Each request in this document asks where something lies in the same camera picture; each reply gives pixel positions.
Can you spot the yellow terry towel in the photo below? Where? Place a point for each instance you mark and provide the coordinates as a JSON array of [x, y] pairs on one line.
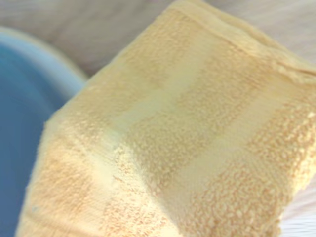
[[185, 138]]

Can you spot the cream plate with tan rim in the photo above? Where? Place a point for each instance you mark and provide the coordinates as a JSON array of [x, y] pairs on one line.
[[60, 60]]

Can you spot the dark blue plate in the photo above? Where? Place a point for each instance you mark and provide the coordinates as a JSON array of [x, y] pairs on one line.
[[19, 128]]

